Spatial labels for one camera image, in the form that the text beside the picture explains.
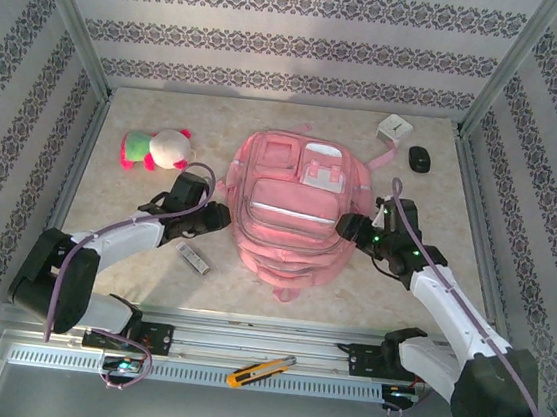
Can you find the small grey rectangular box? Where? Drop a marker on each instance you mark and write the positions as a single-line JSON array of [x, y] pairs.
[[193, 258]]

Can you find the pink backpack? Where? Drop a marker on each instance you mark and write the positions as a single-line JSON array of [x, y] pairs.
[[285, 239]]

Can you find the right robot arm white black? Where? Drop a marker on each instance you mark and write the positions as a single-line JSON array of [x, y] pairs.
[[448, 308]]

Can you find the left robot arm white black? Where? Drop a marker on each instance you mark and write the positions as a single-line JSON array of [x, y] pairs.
[[119, 233]]

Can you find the white green pink plush toy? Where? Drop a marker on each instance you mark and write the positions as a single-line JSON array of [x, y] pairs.
[[167, 145]]

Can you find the black computer mouse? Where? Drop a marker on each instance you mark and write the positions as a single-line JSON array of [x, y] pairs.
[[419, 159]]

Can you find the white square alarm clock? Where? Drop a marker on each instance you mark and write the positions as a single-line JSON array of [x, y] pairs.
[[394, 128]]

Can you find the small electronics board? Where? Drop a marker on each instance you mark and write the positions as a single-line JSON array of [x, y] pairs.
[[400, 396], [122, 366]]

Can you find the yellow utility knife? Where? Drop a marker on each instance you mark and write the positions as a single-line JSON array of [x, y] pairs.
[[255, 373]]

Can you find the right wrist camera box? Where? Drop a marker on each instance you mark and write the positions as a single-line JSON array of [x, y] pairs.
[[384, 209]]

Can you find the aluminium side rail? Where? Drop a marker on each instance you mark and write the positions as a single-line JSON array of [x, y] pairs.
[[479, 211], [79, 166]]

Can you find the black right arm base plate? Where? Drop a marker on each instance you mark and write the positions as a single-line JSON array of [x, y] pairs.
[[362, 361]]

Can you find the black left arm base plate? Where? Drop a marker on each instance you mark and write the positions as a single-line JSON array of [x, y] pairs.
[[163, 337]]

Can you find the aluminium mounting rail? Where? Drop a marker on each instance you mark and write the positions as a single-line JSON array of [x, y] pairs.
[[263, 340]]

